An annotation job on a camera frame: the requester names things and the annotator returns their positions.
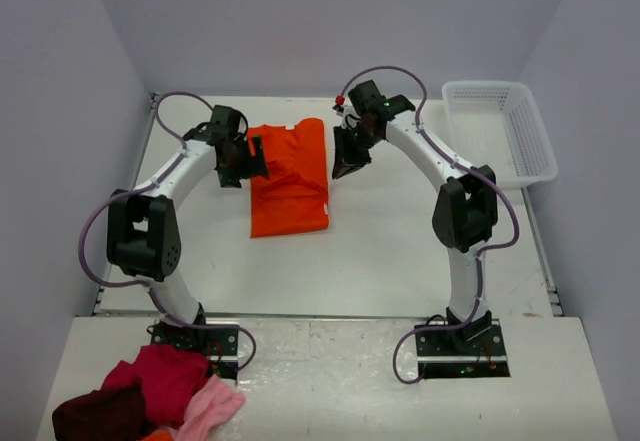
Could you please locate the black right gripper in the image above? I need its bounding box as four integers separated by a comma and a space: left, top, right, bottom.
333, 124, 382, 181

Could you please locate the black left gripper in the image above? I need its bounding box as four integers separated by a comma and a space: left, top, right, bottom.
217, 135, 268, 188

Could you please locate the orange t shirt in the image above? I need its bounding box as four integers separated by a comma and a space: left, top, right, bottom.
249, 118, 330, 238

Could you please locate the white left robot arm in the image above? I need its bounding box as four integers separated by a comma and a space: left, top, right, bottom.
106, 105, 269, 354

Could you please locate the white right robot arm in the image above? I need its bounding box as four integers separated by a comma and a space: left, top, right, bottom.
331, 80, 498, 354

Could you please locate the white plastic basket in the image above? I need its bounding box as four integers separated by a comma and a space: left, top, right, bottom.
441, 81, 558, 190

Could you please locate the crimson red t shirt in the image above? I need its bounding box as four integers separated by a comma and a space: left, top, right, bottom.
102, 344, 209, 428

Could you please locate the pink t shirt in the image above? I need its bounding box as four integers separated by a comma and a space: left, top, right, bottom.
173, 376, 246, 441

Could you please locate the dark maroon t shirt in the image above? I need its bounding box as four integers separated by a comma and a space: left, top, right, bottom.
52, 387, 156, 441

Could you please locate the orange red cloth piece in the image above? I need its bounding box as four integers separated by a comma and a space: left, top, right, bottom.
142, 428, 174, 441

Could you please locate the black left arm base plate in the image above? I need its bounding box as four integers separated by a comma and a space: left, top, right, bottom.
146, 321, 239, 381

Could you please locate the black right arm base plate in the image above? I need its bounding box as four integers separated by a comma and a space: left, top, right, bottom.
414, 311, 511, 380

